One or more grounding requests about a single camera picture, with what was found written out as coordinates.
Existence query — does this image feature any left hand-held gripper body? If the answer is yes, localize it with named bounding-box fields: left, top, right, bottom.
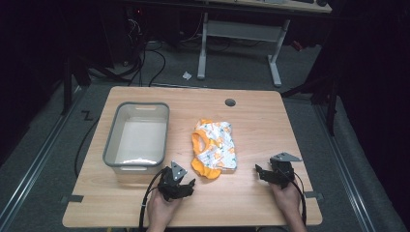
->
left=157, top=160, right=191, bottom=202

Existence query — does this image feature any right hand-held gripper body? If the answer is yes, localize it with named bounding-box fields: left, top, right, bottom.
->
left=268, top=152, right=303, bottom=190

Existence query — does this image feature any person's left hand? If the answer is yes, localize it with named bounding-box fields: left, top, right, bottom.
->
left=146, top=188, right=184, bottom=232

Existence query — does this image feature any person's right hand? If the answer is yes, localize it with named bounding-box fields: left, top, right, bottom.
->
left=269, top=181, right=303, bottom=223

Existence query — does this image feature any grey tape strip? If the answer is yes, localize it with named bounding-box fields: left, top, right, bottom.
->
left=304, top=190, right=325, bottom=200
left=60, top=194, right=84, bottom=204

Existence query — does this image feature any orange and white patterned garment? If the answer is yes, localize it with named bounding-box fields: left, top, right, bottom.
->
left=190, top=118, right=238, bottom=181

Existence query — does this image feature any white grey-rimmed plastic bin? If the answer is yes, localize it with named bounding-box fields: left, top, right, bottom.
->
left=102, top=101, right=171, bottom=186

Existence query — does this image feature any black stand leg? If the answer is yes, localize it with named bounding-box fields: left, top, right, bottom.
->
left=61, top=54, right=73, bottom=116
left=325, top=76, right=338, bottom=137

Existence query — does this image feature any desk with white metal legs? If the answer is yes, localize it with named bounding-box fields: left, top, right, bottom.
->
left=196, top=0, right=334, bottom=88

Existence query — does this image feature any metal floor rail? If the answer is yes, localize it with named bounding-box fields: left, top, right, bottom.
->
left=0, top=86, right=87, bottom=226
left=313, top=103, right=378, bottom=232

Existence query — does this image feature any black cable beside table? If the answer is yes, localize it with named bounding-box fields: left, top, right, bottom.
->
left=73, top=116, right=102, bottom=179

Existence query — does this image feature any black floor cable bundle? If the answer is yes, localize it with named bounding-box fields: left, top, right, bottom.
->
left=90, top=13, right=167, bottom=88

